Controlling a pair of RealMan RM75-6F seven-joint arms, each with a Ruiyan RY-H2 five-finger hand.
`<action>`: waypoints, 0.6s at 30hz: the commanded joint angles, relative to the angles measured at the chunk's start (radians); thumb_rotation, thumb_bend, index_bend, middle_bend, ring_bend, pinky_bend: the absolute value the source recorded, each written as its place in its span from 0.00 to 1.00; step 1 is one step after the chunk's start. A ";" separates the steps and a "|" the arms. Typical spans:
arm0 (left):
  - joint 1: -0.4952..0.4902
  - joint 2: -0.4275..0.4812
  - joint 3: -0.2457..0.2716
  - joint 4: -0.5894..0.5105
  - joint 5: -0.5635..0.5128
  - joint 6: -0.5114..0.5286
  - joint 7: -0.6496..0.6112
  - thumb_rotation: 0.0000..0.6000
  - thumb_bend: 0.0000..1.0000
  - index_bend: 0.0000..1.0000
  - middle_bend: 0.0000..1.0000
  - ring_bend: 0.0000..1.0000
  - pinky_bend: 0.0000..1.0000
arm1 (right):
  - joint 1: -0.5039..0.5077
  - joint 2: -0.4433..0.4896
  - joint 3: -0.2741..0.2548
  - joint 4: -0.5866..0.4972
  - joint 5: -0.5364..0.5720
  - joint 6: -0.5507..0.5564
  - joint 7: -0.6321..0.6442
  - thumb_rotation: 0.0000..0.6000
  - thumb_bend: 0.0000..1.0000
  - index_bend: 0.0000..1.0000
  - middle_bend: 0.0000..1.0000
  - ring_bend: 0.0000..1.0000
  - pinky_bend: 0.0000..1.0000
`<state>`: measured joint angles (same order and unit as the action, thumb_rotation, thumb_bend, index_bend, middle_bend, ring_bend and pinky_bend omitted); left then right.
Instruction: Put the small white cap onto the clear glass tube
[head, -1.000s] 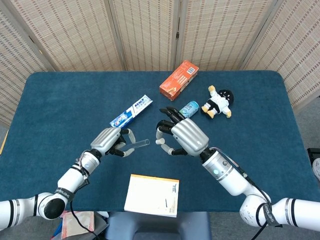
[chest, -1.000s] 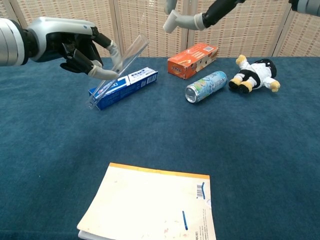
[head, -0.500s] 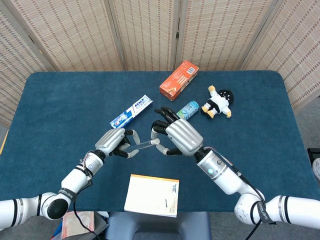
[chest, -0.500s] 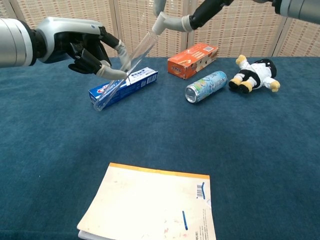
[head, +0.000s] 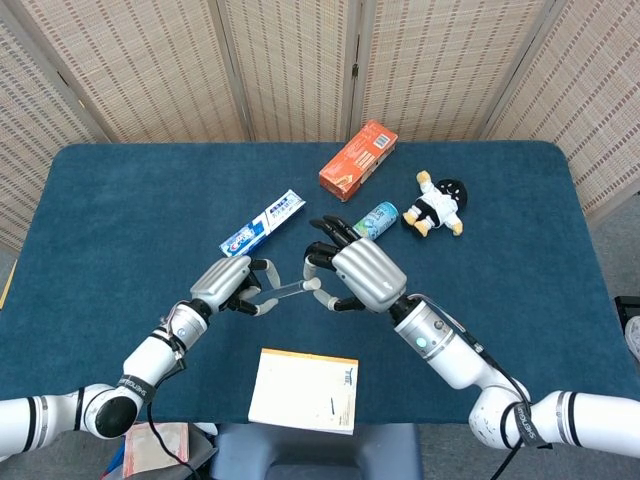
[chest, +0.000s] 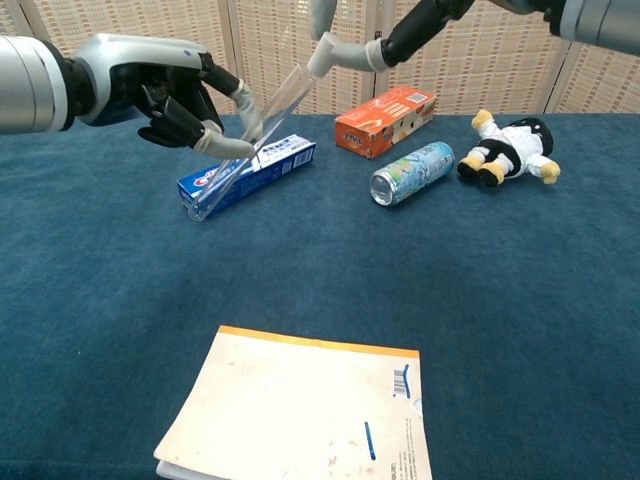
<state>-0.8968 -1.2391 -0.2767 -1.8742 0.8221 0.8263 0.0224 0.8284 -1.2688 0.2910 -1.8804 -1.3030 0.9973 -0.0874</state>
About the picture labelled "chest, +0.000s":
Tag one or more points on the black white plush doll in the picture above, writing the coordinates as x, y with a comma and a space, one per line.
515, 145

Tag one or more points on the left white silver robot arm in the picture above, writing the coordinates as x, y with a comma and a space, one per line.
30, 85

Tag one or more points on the small white stopper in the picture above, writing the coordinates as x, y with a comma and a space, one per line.
322, 55

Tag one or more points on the blue white toothpaste box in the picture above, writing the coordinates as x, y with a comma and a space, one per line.
280, 160

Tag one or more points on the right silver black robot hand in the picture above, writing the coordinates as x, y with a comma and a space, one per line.
415, 30

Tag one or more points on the orange cardboard box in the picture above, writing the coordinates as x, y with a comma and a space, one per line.
370, 130

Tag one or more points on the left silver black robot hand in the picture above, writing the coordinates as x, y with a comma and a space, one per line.
130, 70

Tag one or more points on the transparent glass test tube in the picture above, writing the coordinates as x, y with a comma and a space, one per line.
227, 175

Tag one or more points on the woven beige folding screen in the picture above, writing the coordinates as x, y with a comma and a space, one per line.
500, 75

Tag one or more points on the white notebook yellow spine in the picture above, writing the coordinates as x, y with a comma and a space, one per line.
300, 410

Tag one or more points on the light blue drink can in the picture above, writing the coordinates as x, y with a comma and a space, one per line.
415, 172

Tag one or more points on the dark teal table cloth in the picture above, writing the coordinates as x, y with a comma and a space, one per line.
320, 280

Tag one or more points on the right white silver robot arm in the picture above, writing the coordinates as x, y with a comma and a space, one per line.
600, 25

